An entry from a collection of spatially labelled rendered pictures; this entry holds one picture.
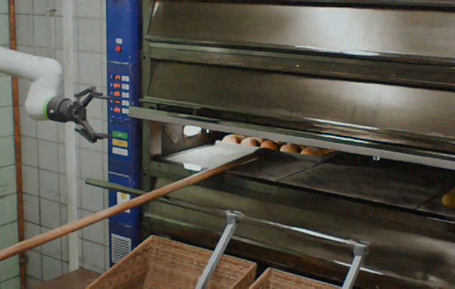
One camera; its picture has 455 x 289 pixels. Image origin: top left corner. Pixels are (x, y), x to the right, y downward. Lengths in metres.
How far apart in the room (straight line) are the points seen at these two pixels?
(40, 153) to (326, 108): 1.63
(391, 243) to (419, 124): 0.46
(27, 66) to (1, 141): 1.10
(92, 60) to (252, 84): 0.86
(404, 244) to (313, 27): 0.84
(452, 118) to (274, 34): 0.73
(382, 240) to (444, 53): 0.71
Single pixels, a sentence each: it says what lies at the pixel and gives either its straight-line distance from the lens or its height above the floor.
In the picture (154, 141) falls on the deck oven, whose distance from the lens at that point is 3.18.
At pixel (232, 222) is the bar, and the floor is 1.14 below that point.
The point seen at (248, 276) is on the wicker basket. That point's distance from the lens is 2.88.
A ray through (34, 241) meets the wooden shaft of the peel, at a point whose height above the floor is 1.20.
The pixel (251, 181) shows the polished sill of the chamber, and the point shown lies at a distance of 2.87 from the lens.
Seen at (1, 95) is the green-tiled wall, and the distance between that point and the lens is 3.73.
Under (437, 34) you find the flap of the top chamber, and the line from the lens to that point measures 2.46.
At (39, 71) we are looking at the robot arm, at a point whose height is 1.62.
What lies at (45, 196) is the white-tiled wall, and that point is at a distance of 3.74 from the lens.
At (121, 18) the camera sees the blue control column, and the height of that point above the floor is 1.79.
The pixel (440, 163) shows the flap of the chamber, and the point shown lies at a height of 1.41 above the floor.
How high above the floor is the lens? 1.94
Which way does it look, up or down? 13 degrees down
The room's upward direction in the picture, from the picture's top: 1 degrees clockwise
